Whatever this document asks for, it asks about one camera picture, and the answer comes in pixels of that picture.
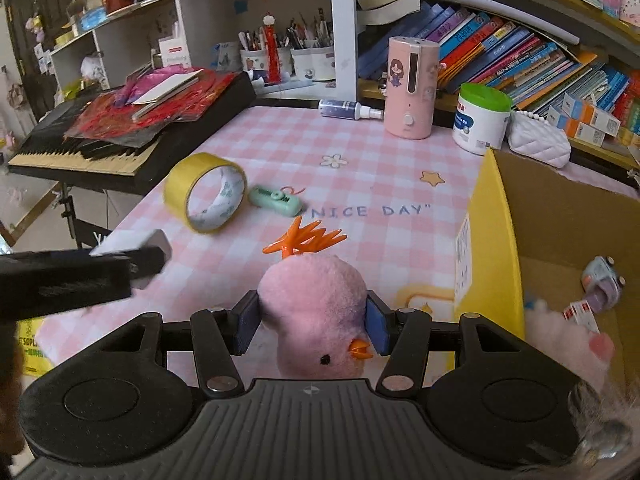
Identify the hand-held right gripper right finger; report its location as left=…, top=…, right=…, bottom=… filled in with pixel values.
left=364, top=289, right=531, bottom=398

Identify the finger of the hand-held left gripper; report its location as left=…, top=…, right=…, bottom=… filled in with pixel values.
left=130, top=244, right=167, bottom=282
left=0, top=253, right=134, bottom=319

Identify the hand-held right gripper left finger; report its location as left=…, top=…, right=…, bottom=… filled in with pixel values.
left=102, top=289, right=262, bottom=398

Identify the pink chick plush toy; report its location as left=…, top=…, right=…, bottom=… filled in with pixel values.
left=257, top=215, right=375, bottom=379

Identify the yellow cardboard box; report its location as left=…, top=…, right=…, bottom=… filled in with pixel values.
left=454, top=147, right=640, bottom=397

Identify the pink pig plush toy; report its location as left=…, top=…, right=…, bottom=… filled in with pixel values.
left=524, top=305, right=628, bottom=402

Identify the small white red box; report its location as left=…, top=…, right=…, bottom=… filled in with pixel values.
left=562, top=300, right=601, bottom=334

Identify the grey toy car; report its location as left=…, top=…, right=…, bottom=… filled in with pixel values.
left=581, top=255, right=626, bottom=311

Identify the yellow printed package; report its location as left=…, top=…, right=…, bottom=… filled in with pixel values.
left=17, top=317, right=54, bottom=377

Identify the black keyboard stand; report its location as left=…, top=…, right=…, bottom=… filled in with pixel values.
left=57, top=182, right=107, bottom=252

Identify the yellow tape roll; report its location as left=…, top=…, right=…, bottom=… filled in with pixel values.
left=164, top=152, right=248, bottom=235

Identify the green correction tape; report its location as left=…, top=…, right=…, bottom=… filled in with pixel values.
left=248, top=185, right=303, bottom=217

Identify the black piano keyboard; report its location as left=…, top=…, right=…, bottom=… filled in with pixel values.
left=7, top=71, right=258, bottom=196

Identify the pink checked tablecloth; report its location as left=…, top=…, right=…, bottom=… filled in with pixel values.
left=37, top=105, right=531, bottom=382

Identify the red shiny paper stack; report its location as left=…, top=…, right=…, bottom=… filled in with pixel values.
left=65, top=67, right=236, bottom=147

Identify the white card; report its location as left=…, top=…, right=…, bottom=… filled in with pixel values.
left=131, top=70, right=203, bottom=122

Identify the dark blue spray bottle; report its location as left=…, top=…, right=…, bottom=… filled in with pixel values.
left=318, top=99, right=385, bottom=122

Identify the pink humidifier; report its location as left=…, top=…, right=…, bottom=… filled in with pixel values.
left=384, top=36, right=441, bottom=141

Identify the white jar green lid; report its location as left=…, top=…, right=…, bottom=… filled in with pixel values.
left=451, top=82, right=513, bottom=156

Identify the white pen holder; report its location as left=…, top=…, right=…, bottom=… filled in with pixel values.
left=240, top=45, right=269, bottom=74
left=290, top=45, right=335, bottom=81

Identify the white quilted purse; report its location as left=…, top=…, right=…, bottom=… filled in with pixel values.
left=506, top=110, right=572, bottom=168

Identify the red tube with white cap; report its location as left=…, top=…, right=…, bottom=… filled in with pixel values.
left=262, top=15, right=281, bottom=84

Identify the white orange medicine box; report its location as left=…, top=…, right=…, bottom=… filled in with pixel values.
left=562, top=92, right=622, bottom=136
left=547, top=110, right=607, bottom=142

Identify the row of colourful books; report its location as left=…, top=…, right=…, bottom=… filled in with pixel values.
left=357, top=2, right=640, bottom=117

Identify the white bookshelf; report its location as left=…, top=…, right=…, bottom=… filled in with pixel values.
left=50, top=0, right=640, bottom=171

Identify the white flat board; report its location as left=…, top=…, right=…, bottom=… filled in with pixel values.
left=435, top=0, right=581, bottom=46

